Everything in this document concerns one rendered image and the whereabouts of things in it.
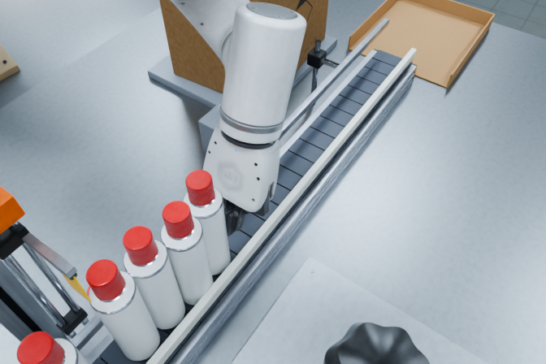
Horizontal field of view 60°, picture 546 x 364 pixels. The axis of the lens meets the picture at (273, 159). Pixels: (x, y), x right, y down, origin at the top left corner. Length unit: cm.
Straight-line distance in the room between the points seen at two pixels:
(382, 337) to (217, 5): 43
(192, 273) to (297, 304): 17
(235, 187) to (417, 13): 89
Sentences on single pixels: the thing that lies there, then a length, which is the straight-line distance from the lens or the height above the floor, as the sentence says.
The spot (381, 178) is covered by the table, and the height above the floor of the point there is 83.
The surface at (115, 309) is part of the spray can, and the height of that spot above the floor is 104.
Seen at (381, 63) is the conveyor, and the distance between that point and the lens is 111.
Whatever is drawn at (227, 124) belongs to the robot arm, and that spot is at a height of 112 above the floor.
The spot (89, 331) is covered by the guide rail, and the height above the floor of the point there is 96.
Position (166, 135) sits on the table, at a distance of 101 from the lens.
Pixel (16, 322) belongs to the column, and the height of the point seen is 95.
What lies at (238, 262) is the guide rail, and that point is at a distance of 71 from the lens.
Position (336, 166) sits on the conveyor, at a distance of 87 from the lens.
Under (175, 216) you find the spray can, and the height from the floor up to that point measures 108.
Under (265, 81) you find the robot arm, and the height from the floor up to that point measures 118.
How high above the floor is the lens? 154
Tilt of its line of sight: 49 degrees down
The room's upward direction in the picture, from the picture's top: straight up
